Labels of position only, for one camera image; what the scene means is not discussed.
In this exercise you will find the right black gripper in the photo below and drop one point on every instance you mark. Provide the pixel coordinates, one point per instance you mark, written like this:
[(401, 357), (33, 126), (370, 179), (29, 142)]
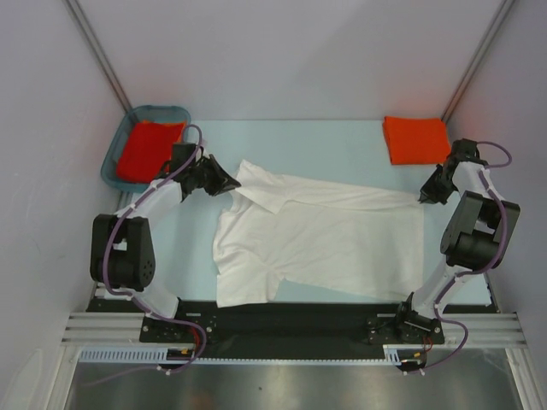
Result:
[(430, 195)]

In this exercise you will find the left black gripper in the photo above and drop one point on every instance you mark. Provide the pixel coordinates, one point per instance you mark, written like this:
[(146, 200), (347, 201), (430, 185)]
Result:
[(222, 182)]

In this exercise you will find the white printed t shirt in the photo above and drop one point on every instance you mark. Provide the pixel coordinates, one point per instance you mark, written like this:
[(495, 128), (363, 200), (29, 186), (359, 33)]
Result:
[(361, 240)]

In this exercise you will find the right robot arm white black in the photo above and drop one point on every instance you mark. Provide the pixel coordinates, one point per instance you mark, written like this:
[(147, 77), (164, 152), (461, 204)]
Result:
[(478, 233)]

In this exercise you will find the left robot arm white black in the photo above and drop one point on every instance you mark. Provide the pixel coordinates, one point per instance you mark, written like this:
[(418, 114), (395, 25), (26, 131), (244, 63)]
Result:
[(122, 251)]

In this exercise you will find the folded orange t shirt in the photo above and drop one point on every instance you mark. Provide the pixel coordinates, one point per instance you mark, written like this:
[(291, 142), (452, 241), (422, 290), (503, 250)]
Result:
[(415, 141)]

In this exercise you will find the orange t shirt in basket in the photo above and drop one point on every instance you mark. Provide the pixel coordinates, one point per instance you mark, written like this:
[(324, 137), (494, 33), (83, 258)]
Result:
[(167, 132)]

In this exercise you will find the red t shirt in basket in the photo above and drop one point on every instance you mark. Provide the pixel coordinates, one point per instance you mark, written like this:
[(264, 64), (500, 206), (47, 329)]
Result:
[(142, 157)]

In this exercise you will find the teal plastic basket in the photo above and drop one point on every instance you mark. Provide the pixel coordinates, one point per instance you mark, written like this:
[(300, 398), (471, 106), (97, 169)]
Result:
[(159, 114)]

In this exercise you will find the slotted grey cable duct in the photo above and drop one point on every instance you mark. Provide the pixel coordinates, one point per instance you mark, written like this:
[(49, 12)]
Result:
[(170, 356)]

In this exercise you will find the right aluminium corner post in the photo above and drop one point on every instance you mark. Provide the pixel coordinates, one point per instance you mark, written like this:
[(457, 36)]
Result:
[(495, 26)]

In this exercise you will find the aluminium corner post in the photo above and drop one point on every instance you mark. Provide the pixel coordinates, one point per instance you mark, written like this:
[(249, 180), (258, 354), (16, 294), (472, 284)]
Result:
[(92, 42), (495, 26)]

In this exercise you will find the aluminium front rail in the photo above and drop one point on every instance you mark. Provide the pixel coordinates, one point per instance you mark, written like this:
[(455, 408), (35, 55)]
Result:
[(485, 330)]

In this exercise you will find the left aluminium corner post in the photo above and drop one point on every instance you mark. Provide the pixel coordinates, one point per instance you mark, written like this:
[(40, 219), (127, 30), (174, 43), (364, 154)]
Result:
[(92, 42)]

